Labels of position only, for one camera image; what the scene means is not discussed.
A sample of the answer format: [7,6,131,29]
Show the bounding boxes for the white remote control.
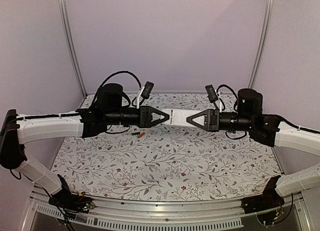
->
[161,108,201,127]

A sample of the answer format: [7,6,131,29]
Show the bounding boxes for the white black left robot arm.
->
[0,70,170,208]

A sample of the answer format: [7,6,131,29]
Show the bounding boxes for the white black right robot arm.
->
[186,88,320,209]

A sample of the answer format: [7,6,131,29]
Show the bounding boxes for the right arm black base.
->
[241,175,285,226]

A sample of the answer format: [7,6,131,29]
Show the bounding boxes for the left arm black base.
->
[48,174,95,213]

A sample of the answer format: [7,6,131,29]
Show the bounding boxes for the floral patterned table mat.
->
[43,93,284,202]

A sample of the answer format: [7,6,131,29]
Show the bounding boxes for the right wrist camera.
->
[205,84,222,112]

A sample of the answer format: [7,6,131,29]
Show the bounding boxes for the aluminium front rail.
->
[22,186,319,231]

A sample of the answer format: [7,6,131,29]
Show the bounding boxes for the right aluminium frame post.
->
[248,0,274,89]

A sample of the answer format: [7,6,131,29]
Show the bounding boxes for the aluminium frame post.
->
[58,0,88,98]
[248,0,274,89]

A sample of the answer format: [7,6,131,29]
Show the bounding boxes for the left aluminium frame post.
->
[58,0,88,98]

